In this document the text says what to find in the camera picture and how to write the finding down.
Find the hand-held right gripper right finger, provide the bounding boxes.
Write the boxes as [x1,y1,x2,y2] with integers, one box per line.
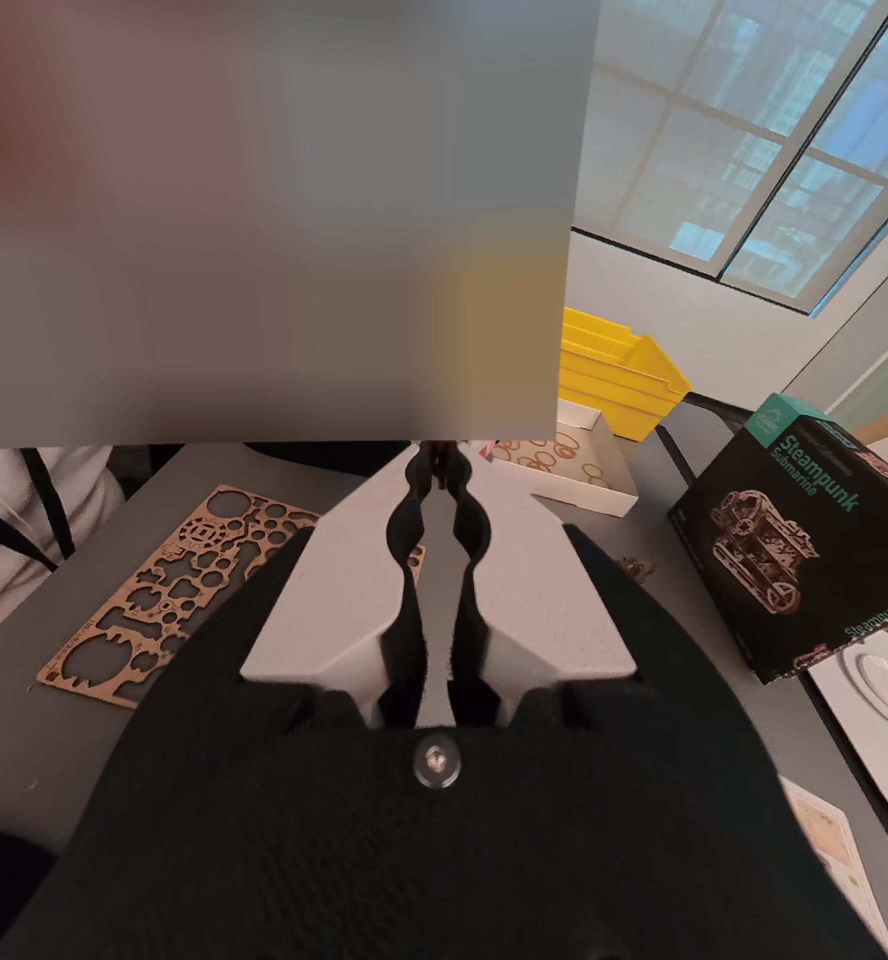
[444,444,637,729]

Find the laser-cut wooden parts sheet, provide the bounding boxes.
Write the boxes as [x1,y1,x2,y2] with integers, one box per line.
[36,484,427,709]

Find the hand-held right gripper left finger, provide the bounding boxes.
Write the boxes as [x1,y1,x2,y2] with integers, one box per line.
[238,448,431,730]

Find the yellow plastic bin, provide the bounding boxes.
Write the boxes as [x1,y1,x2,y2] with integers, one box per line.
[559,306,693,441]

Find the white cardboard tray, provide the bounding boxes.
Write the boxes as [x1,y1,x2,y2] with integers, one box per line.
[487,399,639,518]

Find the black and teal model box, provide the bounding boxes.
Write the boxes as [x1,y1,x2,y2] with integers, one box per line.
[668,393,888,686]

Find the window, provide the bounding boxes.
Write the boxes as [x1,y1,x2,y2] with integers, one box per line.
[571,0,888,318]

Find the small wooden model part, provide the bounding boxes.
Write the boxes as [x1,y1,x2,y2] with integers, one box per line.
[418,441,461,492]

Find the printed instruction leaflet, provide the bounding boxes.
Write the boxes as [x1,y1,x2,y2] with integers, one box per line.
[777,775,888,960]

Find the black lanyard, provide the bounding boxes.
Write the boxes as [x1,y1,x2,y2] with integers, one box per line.
[0,448,77,573]

